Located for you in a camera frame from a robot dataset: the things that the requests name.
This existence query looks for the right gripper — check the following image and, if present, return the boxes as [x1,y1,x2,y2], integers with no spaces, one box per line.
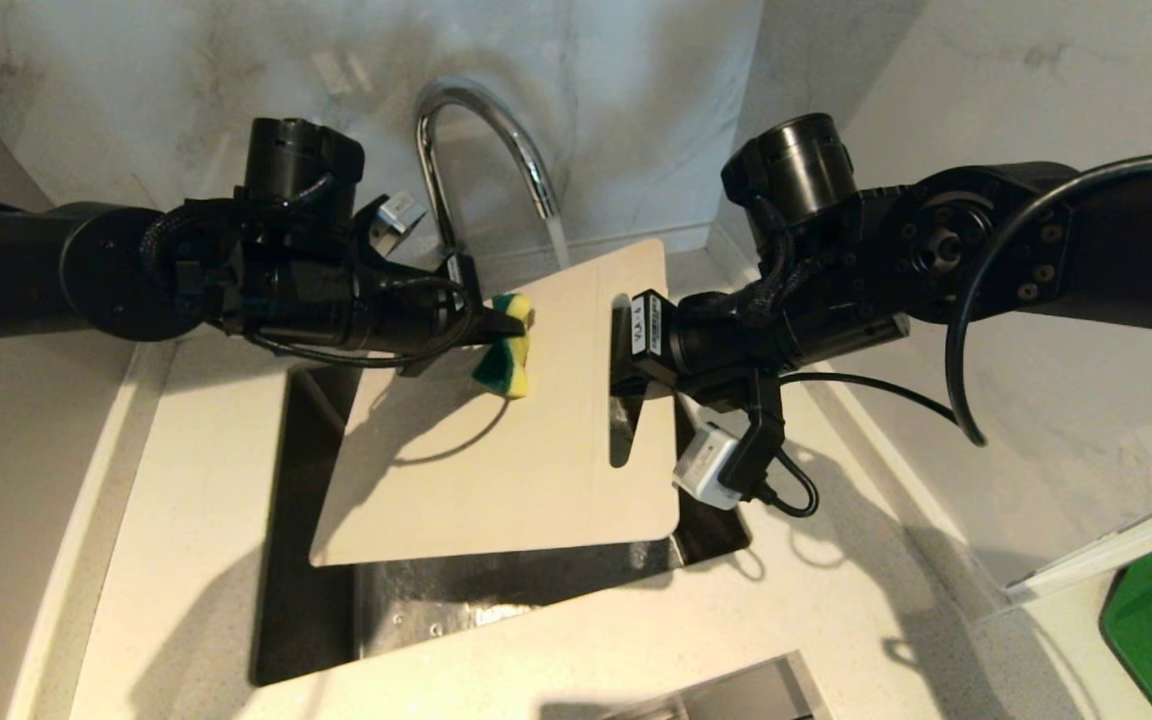
[609,288,817,413]

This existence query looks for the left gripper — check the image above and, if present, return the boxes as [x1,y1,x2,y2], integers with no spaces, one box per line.
[341,252,533,379]

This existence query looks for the yellow green sponge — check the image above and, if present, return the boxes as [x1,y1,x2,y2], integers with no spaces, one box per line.
[471,292,537,401]

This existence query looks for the beige cutting board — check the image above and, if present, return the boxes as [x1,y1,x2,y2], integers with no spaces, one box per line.
[309,238,683,568]

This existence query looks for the chrome faucet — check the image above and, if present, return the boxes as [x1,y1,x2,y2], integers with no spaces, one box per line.
[414,80,573,273]

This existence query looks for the steel sink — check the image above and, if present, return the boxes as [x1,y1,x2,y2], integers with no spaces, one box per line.
[249,248,753,688]

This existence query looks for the white ledge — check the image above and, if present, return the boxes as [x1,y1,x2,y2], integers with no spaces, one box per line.
[1004,488,1152,605]

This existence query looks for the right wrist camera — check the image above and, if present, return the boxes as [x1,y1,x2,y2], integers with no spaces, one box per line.
[673,368,788,512]

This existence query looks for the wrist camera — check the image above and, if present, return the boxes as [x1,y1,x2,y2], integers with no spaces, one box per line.
[351,192,428,267]
[673,368,788,512]

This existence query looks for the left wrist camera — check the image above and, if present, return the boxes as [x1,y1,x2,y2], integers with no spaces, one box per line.
[351,192,428,267]

